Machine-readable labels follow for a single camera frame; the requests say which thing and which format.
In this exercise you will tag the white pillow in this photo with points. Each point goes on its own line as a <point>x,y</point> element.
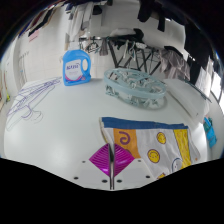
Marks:
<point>186,96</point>

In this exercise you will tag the teal container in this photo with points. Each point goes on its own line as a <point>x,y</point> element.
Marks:
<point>208,123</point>

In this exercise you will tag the teal hoop hanger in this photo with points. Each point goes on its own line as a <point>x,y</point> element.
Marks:
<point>200,93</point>

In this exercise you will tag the blue container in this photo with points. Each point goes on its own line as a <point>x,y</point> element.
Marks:
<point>211,137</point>

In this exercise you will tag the blue detergent bottle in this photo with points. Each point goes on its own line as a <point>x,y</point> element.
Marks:
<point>76,70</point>

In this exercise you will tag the white and black clothes pile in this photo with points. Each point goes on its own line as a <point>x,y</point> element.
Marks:
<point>121,32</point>

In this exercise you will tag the white towel with colourful print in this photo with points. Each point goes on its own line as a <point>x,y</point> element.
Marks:
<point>146,140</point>

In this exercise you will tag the grey garment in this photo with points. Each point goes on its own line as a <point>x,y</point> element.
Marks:
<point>173,61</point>

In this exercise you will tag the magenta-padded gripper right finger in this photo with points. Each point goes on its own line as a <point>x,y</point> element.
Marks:
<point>123,160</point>

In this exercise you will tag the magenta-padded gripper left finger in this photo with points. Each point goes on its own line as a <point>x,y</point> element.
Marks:
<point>101,160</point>

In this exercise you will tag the black folding drying rack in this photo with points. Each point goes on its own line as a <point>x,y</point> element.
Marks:
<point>115,56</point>

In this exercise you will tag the round pale teal peg hanger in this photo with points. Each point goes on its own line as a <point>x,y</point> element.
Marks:
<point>156,94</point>

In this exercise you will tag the window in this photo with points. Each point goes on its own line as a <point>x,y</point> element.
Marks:
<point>217,88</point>

